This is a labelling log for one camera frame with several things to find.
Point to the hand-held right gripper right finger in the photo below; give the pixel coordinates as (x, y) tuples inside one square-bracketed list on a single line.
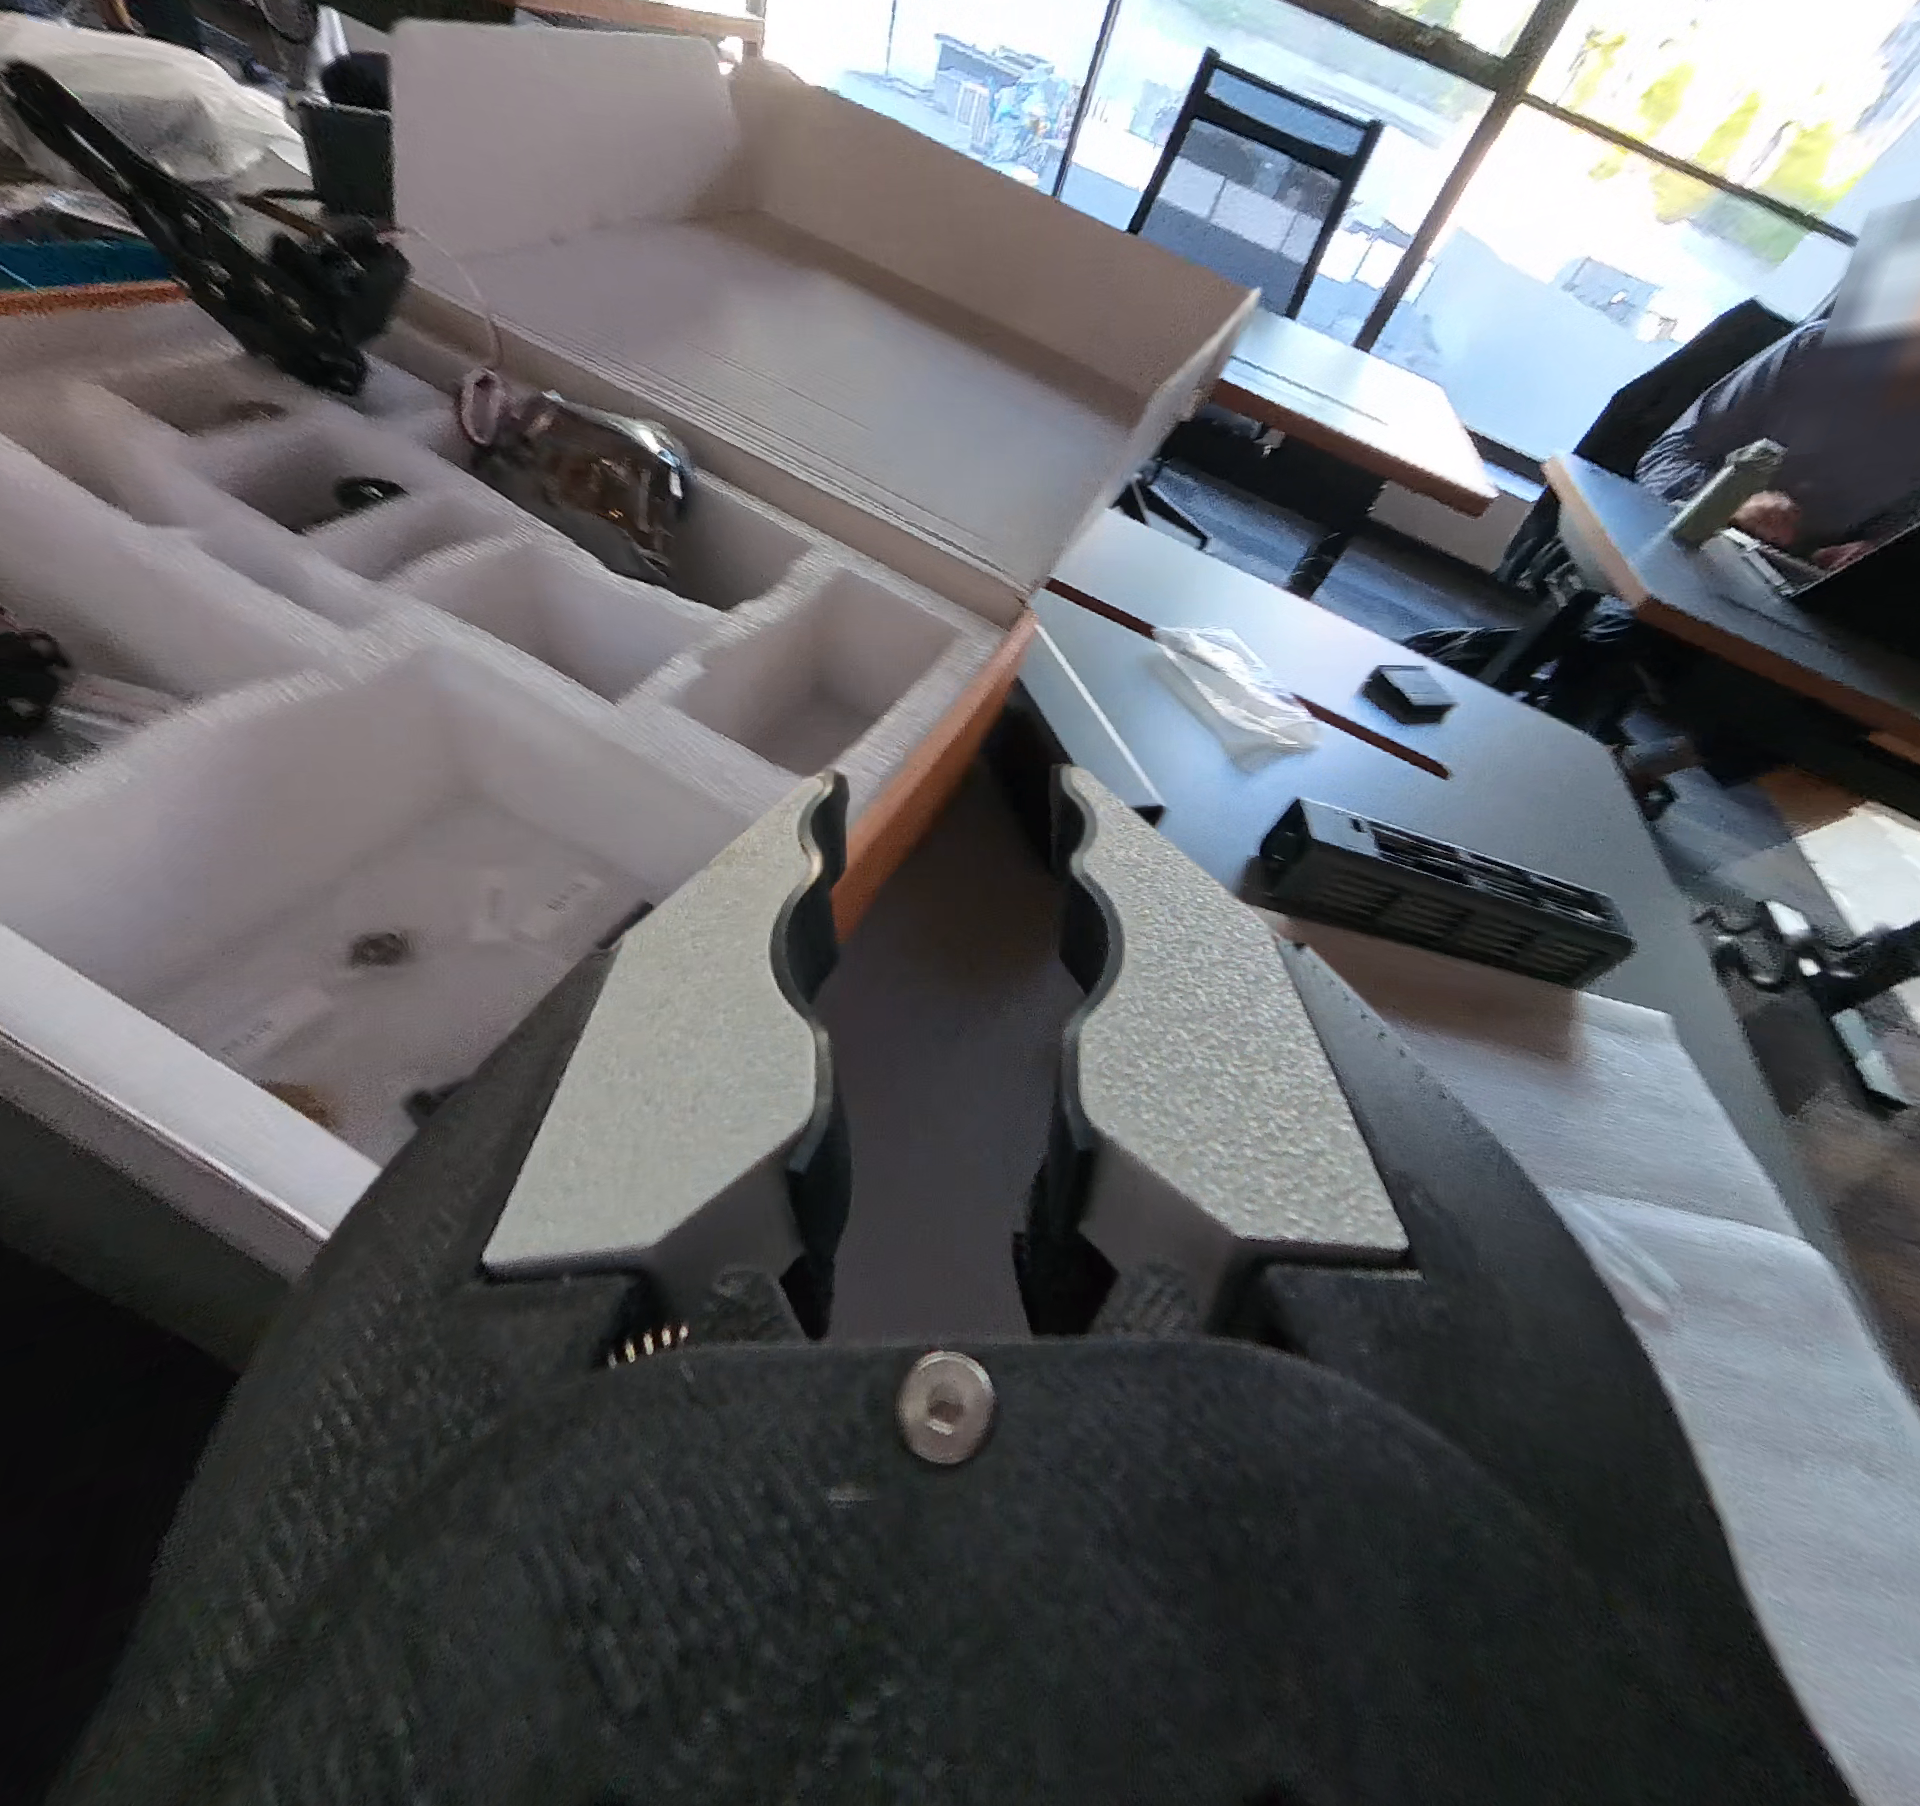
[(1213, 1103)]

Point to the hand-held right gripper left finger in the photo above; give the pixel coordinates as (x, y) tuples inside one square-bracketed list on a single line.
[(670, 1103)]

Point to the small bag with black part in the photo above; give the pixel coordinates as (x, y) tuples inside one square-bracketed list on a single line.
[(378, 950)]

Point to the small clear screw bag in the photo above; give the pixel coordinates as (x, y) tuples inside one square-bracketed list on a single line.
[(268, 1027), (531, 908)]

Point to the orange cardboard kit box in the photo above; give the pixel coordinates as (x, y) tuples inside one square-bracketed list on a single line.
[(839, 337)]

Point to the grey desk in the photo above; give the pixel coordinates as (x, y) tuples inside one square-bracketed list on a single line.
[(1502, 783)]

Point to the dark wood-edged desk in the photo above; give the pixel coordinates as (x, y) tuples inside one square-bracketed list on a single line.
[(1730, 607), (1352, 404)]

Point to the black slotted case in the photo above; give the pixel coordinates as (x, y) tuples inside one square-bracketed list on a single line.
[(1441, 896)]

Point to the crumpled clear plastic bag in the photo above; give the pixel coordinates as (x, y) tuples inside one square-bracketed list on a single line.
[(1240, 689)]

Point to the small black box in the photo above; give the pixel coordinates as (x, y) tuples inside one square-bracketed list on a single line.
[(1413, 692)]

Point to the white foam sheet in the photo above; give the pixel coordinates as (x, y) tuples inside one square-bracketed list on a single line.
[(1730, 1309)]

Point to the shiny foil bag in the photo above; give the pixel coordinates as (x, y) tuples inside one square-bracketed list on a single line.
[(593, 477)]

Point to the white power strip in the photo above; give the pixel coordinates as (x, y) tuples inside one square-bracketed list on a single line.
[(1836, 1000)]

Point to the black servo motor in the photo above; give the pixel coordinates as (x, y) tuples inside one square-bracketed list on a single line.
[(369, 493)]

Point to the grey metal bottle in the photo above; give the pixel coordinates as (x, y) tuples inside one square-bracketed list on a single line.
[(1730, 498)]

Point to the dark laptop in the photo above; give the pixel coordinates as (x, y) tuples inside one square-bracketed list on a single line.
[(1836, 579)]

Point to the black mesh office chair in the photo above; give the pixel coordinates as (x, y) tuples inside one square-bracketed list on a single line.
[(1249, 186)]

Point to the black round robot part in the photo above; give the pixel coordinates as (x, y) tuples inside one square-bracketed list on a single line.
[(253, 275)]

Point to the large city-view window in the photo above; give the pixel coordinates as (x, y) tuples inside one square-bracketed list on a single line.
[(1352, 38)]

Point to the clear bag of metal parts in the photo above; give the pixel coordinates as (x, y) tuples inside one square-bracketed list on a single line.
[(138, 89)]

